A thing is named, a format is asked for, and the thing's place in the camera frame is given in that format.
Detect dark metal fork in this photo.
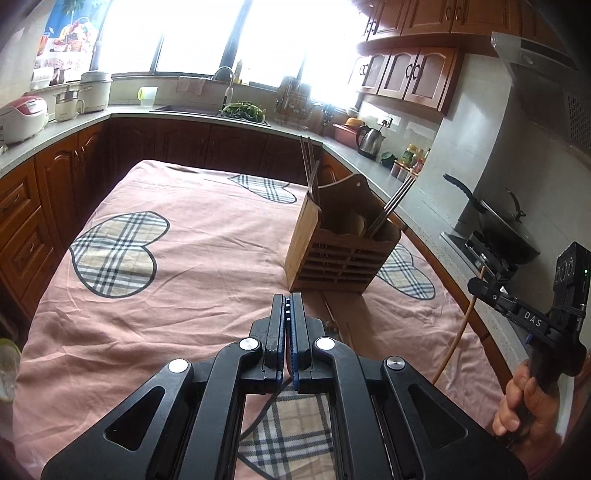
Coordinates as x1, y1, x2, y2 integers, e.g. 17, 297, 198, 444
238, 295, 297, 471

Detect right hand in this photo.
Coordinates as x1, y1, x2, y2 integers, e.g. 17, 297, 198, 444
492, 360, 560, 446

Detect dark metal spoon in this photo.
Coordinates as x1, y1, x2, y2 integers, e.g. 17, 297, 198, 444
324, 321, 342, 341

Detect gas stove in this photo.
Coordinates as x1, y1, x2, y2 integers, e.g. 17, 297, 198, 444
440, 231, 518, 285

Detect thin metal chopstick on cloth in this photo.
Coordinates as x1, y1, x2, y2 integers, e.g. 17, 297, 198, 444
320, 291, 337, 323

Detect pink tablecloth with hearts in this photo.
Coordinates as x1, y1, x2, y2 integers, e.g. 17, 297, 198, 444
13, 160, 502, 476

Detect wooden utensil holder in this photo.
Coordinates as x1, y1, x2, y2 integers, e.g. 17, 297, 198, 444
284, 174, 402, 294

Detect metal chopsticks in holder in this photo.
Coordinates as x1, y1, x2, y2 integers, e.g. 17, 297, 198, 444
365, 175, 417, 238

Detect condiment bottles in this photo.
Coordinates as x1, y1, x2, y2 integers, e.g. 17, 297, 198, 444
390, 144, 431, 181

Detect range hood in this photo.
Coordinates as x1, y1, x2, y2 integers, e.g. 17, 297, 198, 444
491, 32, 590, 155

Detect dark chopsticks in holder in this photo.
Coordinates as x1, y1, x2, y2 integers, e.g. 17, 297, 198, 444
300, 136, 321, 206

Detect stainless electric kettle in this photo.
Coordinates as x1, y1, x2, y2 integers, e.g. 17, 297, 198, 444
356, 125, 386, 160

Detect pink plastic basin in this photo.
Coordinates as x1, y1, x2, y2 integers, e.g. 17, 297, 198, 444
334, 124, 358, 149

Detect orange bowl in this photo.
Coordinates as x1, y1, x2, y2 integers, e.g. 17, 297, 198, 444
345, 117, 365, 129

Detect green leafy vegetables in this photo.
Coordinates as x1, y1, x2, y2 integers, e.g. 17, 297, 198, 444
221, 102, 266, 123

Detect chrome sink faucet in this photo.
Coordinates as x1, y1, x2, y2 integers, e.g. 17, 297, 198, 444
211, 66, 235, 108

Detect upper wooden cabinets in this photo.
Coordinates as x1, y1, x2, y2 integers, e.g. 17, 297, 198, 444
351, 0, 561, 115

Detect dish drying rack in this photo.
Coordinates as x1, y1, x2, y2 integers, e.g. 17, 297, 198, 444
274, 76, 314, 125

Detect small white electric pot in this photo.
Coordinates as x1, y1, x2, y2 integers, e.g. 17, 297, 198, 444
54, 90, 85, 122

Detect large white rice cooker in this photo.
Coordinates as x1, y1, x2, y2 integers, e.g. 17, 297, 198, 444
79, 71, 112, 114

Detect red white rice cooker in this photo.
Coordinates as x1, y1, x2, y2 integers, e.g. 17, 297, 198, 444
0, 95, 48, 145

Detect fruit poster window blind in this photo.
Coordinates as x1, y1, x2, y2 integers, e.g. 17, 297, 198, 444
30, 0, 111, 90

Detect black wok with handle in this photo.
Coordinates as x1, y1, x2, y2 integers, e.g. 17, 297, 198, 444
443, 173, 540, 265

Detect wall socket by kettle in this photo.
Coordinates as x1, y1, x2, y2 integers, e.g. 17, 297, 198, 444
380, 115, 402, 130

